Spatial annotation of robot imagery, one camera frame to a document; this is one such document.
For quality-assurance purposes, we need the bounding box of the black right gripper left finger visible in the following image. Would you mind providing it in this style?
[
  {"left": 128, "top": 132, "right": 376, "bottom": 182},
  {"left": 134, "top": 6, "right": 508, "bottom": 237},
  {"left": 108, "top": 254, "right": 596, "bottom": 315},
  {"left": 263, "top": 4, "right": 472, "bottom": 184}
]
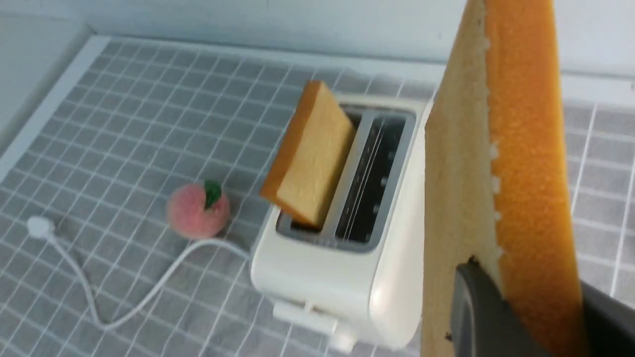
[{"left": 449, "top": 258, "right": 549, "bottom": 357}]

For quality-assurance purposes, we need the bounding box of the pink peach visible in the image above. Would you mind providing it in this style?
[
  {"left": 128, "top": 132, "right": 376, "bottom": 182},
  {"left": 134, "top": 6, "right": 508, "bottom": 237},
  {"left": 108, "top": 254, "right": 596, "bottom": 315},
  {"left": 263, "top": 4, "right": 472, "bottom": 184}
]
[{"left": 166, "top": 180, "right": 231, "bottom": 240}]

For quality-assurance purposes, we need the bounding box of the white power cable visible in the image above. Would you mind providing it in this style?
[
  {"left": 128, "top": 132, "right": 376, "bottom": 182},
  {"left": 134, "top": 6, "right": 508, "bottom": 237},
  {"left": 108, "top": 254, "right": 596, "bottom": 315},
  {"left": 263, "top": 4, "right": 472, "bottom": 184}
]
[{"left": 26, "top": 216, "right": 251, "bottom": 331}]

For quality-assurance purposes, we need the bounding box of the grey checked tablecloth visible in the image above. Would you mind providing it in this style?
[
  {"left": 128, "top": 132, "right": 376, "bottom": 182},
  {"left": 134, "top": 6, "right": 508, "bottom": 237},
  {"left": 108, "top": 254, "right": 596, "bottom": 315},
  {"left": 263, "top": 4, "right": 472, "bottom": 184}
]
[{"left": 0, "top": 41, "right": 635, "bottom": 357}]

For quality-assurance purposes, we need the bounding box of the white two-slot toaster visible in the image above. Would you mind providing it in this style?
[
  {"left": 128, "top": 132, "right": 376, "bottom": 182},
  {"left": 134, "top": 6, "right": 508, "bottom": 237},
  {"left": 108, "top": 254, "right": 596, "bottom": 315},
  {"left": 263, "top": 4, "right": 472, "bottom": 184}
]
[{"left": 250, "top": 95, "right": 432, "bottom": 353}]

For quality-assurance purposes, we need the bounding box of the toast slice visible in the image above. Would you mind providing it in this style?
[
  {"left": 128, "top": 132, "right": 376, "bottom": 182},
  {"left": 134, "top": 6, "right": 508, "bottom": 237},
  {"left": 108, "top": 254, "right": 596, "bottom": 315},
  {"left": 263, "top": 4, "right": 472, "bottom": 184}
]
[
  {"left": 422, "top": 0, "right": 589, "bottom": 357},
  {"left": 260, "top": 80, "right": 356, "bottom": 228}
]

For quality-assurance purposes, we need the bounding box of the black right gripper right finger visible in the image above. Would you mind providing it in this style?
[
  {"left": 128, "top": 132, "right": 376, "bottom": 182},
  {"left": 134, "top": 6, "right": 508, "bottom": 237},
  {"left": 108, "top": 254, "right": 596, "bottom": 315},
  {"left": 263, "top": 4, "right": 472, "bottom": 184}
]
[{"left": 581, "top": 282, "right": 635, "bottom": 357}]

